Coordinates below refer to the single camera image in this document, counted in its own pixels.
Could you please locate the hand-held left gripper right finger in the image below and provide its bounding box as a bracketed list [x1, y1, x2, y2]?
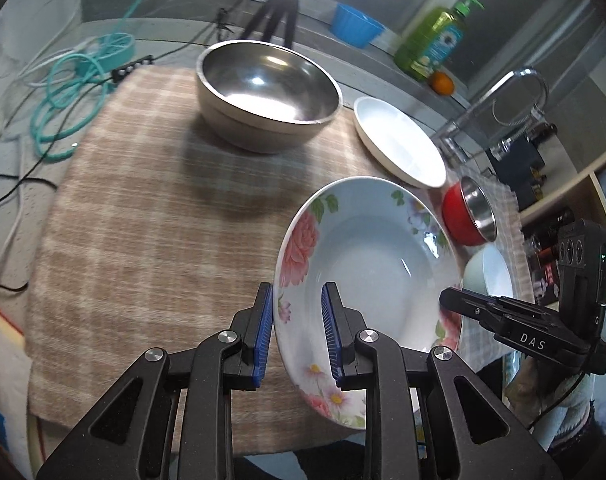
[321, 281, 564, 480]

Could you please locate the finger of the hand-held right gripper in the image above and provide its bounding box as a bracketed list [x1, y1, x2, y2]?
[439, 286, 558, 329]

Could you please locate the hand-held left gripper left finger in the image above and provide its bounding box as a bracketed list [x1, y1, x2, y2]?
[36, 282, 274, 480]

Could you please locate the pale blue ceramic bowl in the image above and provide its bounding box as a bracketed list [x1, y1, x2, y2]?
[463, 245, 514, 306]

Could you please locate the floral ceramic plate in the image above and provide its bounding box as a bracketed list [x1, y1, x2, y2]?
[273, 176, 464, 431]

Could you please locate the plain white plate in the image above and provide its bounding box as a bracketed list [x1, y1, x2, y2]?
[353, 96, 448, 190]

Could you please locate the person's right forearm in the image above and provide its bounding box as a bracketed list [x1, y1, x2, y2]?
[503, 350, 598, 453]

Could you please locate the wooden shelf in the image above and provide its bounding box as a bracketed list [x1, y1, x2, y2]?
[518, 170, 606, 311]

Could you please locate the red bowl with steel interior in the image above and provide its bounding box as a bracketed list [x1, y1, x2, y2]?
[442, 176, 498, 247]

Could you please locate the black container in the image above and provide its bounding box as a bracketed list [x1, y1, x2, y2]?
[488, 136, 548, 211]

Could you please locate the steel kitchen faucet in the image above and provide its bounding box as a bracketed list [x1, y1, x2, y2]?
[430, 66, 551, 163]

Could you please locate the beige checked cloth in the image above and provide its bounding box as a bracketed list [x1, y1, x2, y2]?
[26, 65, 526, 453]

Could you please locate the orange fruit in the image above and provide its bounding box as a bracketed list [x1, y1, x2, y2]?
[429, 72, 455, 96]

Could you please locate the large stainless steel bowl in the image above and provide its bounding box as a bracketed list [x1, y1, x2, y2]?
[195, 40, 344, 155]

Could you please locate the green dish soap bottle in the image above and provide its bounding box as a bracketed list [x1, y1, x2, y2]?
[394, 0, 485, 82]

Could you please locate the printed paper bag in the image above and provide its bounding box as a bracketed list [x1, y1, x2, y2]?
[0, 295, 31, 476]

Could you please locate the black power strip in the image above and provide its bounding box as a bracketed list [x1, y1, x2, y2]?
[110, 54, 156, 83]

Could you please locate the black tripod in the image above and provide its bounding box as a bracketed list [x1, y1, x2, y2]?
[235, 0, 309, 51]

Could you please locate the black cable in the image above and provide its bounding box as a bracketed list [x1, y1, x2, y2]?
[0, 175, 59, 293]

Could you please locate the teal cable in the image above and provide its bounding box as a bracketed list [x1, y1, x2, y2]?
[29, 0, 159, 161]

